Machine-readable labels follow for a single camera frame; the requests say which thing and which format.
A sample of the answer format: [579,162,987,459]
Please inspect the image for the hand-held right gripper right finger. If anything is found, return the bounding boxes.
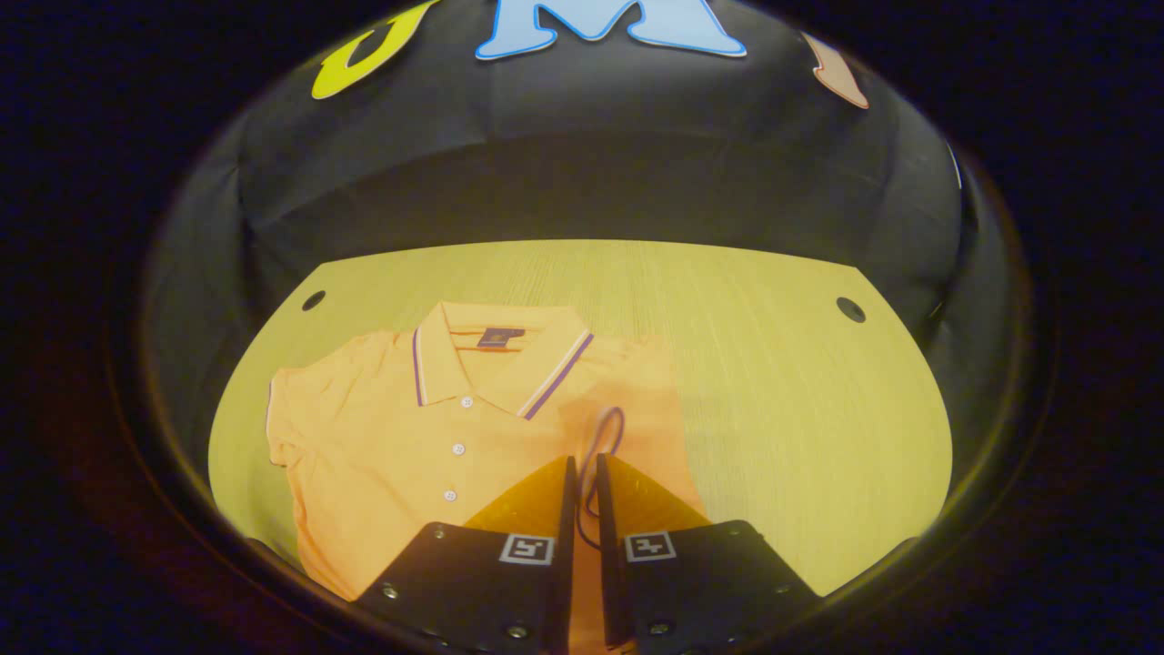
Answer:
[596,452,825,655]

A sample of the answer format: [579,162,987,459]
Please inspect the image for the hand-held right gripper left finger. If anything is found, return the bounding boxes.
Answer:
[350,455,579,655]

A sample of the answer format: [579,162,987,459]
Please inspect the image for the orange T-shirt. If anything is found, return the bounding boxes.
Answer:
[266,302,710,655]

